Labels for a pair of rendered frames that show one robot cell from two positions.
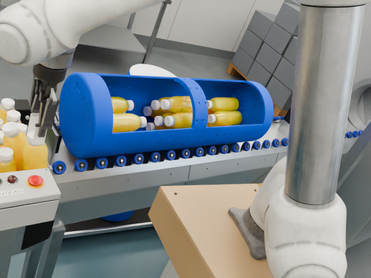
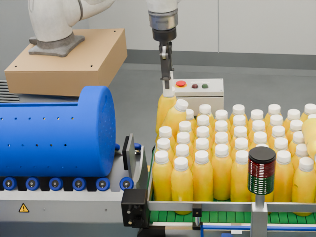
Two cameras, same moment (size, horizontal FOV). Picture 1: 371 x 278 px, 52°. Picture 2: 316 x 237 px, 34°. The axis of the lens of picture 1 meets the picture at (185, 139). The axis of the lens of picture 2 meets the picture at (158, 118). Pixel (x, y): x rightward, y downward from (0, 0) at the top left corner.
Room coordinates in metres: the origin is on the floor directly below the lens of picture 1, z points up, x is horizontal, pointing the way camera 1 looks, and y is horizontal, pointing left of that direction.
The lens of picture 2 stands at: (1.73, 1.60, 1.96)
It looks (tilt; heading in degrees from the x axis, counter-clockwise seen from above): 31 degrees down; 235
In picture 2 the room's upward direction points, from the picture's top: 4 degrees counter-clockwise
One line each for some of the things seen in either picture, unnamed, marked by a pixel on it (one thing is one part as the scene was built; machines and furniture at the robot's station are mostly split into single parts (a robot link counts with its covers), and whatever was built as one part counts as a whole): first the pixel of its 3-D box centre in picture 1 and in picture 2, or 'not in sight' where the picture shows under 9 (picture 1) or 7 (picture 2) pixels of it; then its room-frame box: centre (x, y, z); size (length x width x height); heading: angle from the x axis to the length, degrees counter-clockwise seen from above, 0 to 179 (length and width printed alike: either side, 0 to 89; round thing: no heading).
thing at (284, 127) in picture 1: (290, 123); not in sight; (1.99, -0.50, 1.00); 0.10 x 0.04 x 0.15; 47
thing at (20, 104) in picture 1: (19, 116); (136, 208); (1.11, 0.58, 0.95); 0.10 x 0.07 x 0.10; 47
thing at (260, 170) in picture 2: not in sight; (261, 163); (0.97, 0.93, 1.23); 0.06 x 0.06 x 0.04
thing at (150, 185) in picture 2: not in sight; (154, 164); (0.95, 0.46, 0.96); 0.40 x 0.01 x 0.03; 47
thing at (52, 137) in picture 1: (51, 141); (129, 157); (1.01, 0.41, 0.99); 0.10 x 0.02 x 0.12; 47
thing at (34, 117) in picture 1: (34, 124); (167, 87); (0.82, 0.38, 1.17); 0.03 x 0.01 x 0.07; 137
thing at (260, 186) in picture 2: not in sight; (261, 178); (0.97, 0.93, 1.18); 0.06 x 0.06 x 0.05
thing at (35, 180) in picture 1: (35, 180); (180, 83); (0.69, 0.30, 1.11); 0.04 x 0.04 x 0.01
